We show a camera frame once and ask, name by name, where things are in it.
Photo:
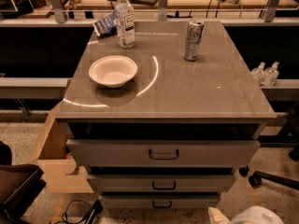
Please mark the office chair base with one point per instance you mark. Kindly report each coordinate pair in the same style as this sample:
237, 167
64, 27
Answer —
256, 180

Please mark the clear plastic water bottle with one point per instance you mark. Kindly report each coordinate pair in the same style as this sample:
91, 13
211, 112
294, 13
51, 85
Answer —
124, 14

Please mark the blue white snack bag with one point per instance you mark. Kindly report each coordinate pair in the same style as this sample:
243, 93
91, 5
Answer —
105, 26

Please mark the grey top drawer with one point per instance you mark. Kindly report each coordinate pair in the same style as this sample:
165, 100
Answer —
162, 153

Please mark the clear pump bottle left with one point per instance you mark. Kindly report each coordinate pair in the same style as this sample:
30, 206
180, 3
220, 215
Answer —
258, 73

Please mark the grey middle drawer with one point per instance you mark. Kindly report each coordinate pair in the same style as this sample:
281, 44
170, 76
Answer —
161, 183

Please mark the grey bottom drawer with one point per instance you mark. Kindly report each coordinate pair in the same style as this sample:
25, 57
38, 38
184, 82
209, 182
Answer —
160, 201

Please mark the grey drawer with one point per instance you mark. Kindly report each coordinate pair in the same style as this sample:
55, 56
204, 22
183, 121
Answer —
160, 201
162, 153
161, 183

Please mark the white bowl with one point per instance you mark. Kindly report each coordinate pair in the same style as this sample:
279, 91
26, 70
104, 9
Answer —
113, 71

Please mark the silver drink can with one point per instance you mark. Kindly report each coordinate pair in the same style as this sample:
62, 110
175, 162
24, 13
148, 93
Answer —
193, 39

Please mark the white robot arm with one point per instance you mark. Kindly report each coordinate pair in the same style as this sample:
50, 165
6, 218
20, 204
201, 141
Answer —
252, 215

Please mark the cardboard box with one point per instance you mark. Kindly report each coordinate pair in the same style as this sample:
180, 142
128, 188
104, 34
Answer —
61, 173

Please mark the black bin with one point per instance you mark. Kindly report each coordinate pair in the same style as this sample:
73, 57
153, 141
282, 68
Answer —
19, 187

